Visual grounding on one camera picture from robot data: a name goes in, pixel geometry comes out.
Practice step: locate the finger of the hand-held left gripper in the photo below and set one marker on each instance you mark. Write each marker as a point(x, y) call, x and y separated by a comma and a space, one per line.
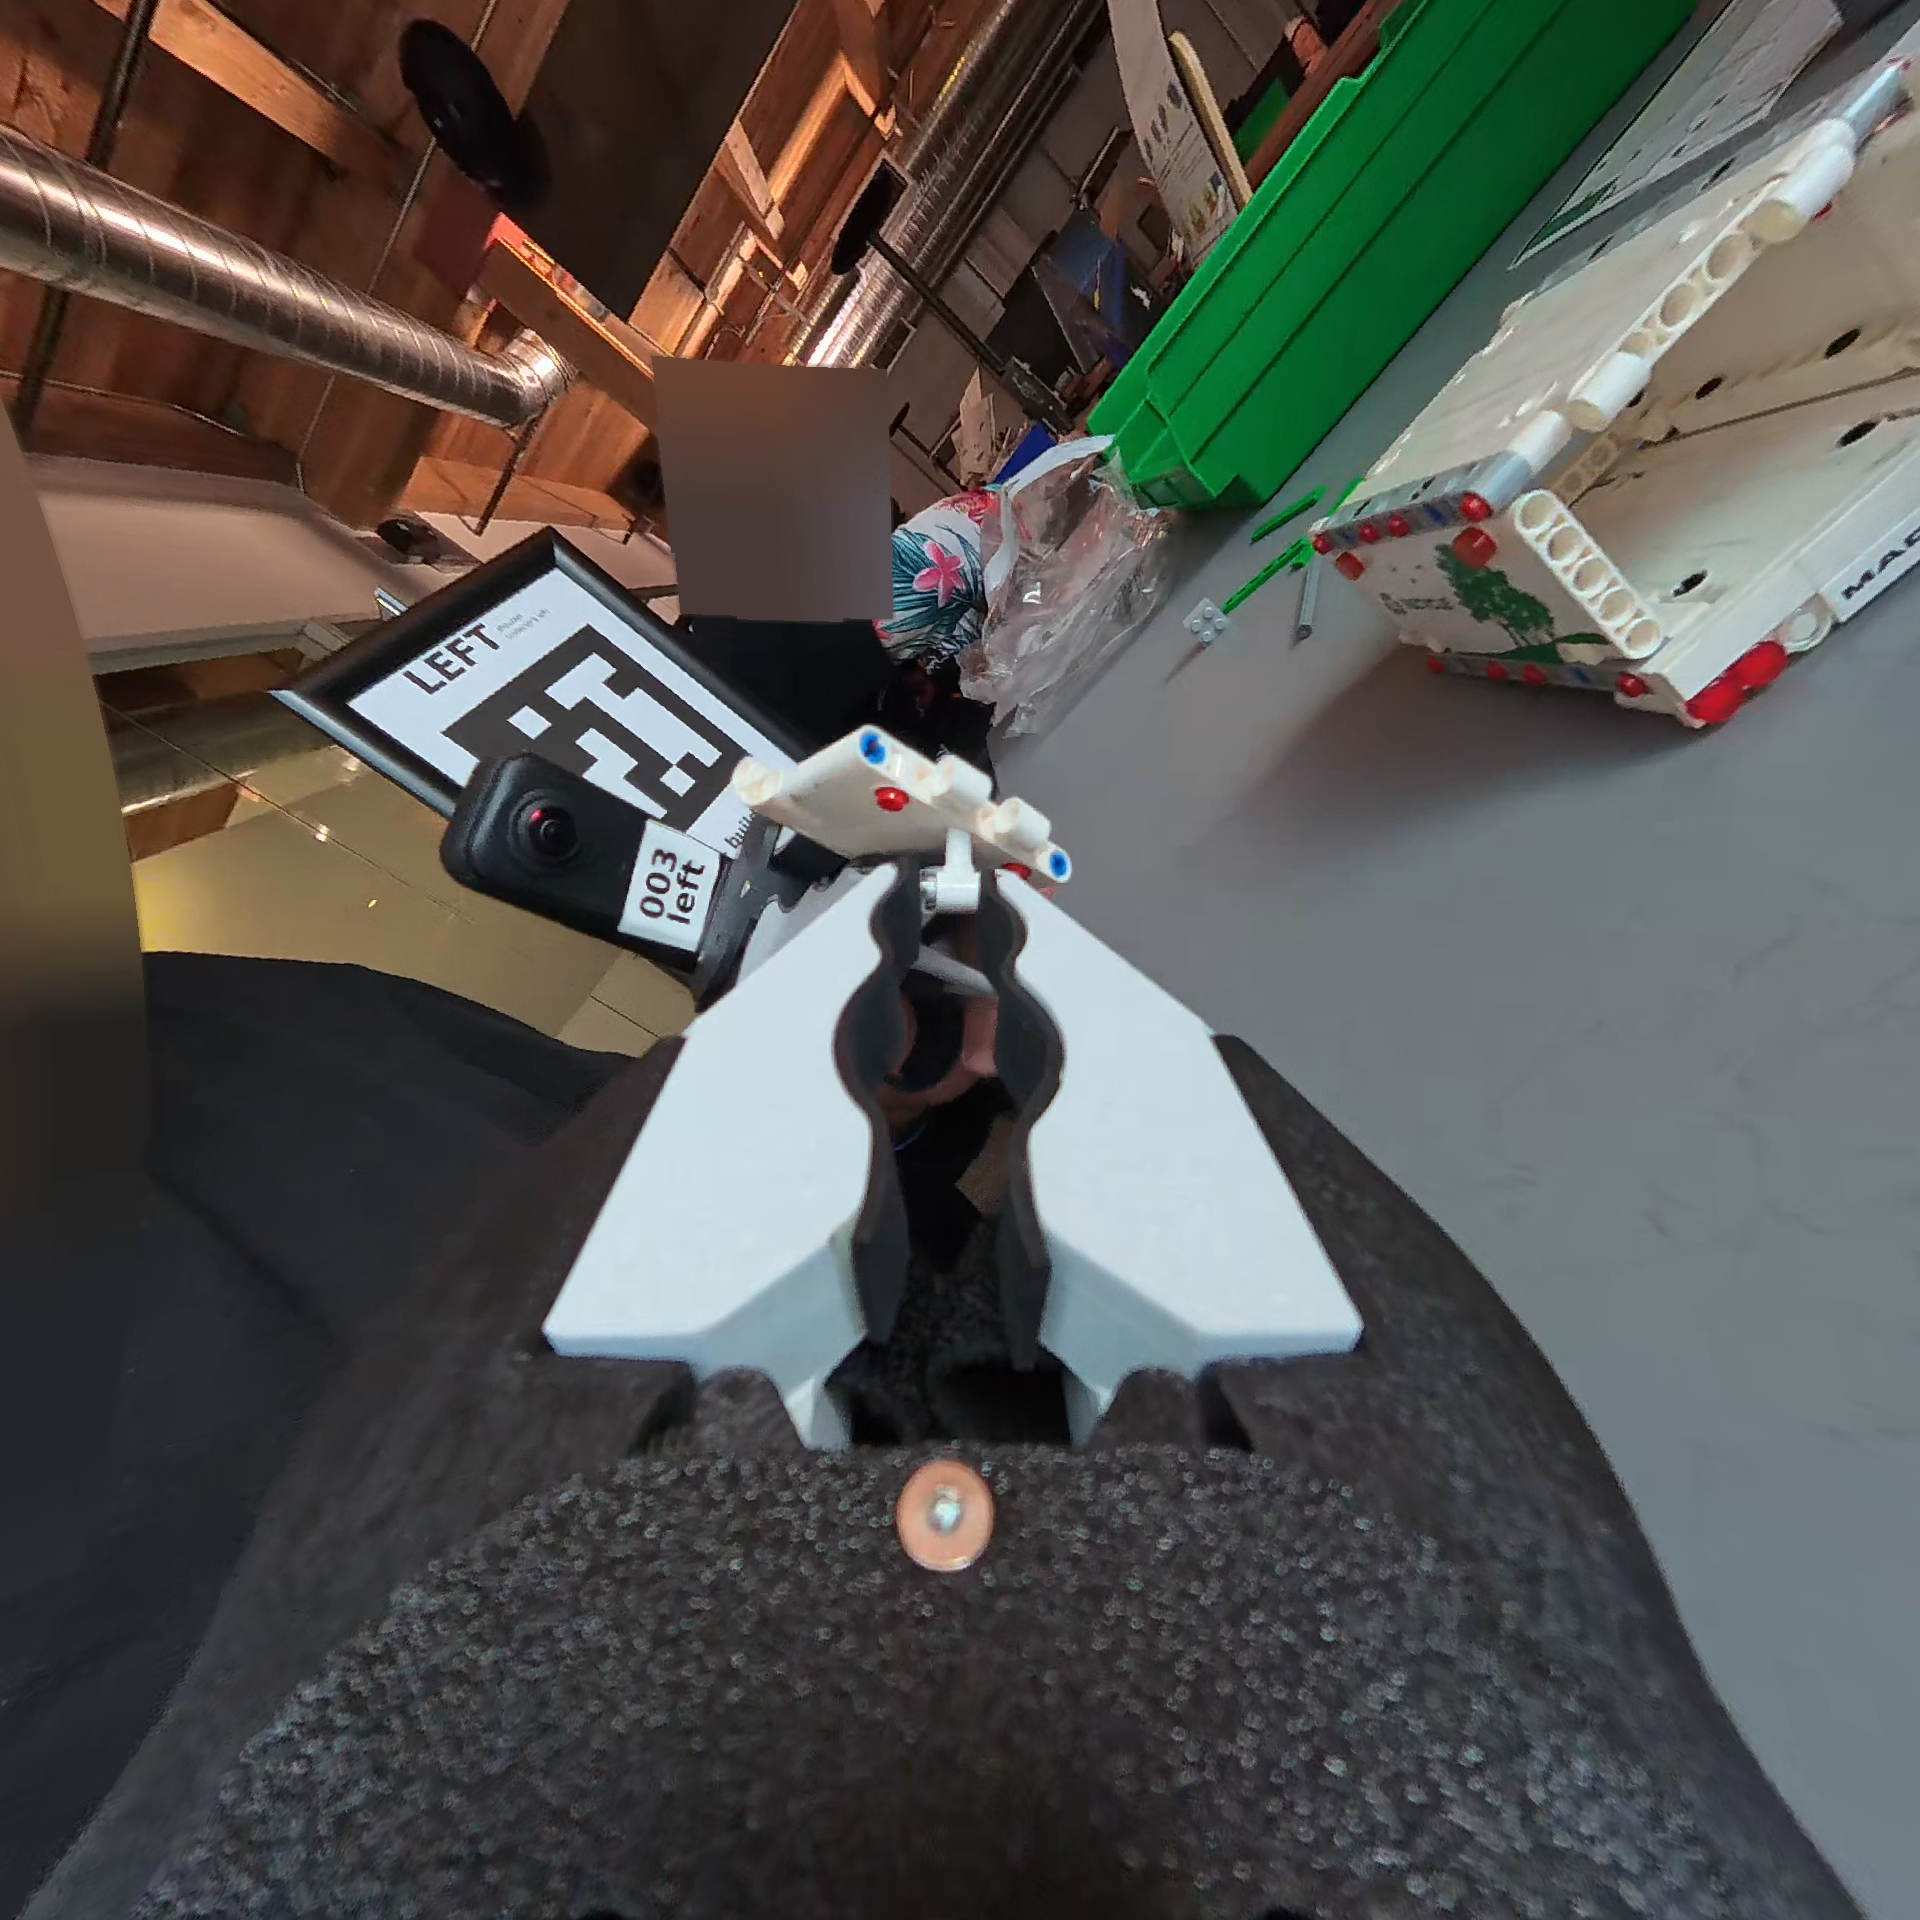
point(773, 937)

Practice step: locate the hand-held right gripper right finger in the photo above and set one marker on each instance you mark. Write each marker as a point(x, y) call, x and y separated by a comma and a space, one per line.
point(1185, 1185)

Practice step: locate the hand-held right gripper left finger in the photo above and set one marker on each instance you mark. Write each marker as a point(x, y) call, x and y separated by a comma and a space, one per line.
point(720, 1185)

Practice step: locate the white lego panel with pins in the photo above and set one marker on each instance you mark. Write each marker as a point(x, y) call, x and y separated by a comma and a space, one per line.
point(840, 786)

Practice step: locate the small white lego connector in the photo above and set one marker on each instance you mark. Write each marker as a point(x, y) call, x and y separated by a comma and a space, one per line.
point(954, 888)

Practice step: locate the small light grey lego plate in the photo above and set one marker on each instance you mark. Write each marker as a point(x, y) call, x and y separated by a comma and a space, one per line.
point(1204, 625)

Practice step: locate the grey lego axle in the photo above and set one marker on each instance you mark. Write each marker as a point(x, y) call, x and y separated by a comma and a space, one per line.
point(1308, 600)

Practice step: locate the green lego axle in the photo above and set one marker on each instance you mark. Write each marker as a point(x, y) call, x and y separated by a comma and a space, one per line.
point(1289, 511)
point(1266, 579)

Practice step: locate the white lego garbage body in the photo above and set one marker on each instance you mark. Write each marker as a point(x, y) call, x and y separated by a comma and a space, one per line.
point(1694, 494)

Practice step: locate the person's left hand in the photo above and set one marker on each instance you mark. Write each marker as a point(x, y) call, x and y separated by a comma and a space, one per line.
point(978, 1035)

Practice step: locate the framed marker sign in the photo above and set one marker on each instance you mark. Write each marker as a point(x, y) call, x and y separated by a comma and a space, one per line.
point(450, 675)

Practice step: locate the clear plastic bag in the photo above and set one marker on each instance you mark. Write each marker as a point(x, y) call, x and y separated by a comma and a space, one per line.
point(1065, 586)

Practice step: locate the black round disc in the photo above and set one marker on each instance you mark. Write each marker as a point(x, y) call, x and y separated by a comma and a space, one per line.
point(473, 106)

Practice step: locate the green plastic bin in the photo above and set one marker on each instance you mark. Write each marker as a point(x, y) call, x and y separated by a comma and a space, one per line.
point(1350, 255)

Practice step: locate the printed picture board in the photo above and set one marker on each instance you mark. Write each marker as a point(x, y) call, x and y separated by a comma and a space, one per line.
point(1185, 136)

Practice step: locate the silver ventilation duct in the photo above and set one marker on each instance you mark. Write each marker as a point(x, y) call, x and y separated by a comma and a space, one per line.
point(271, 285)
point(932, 165)

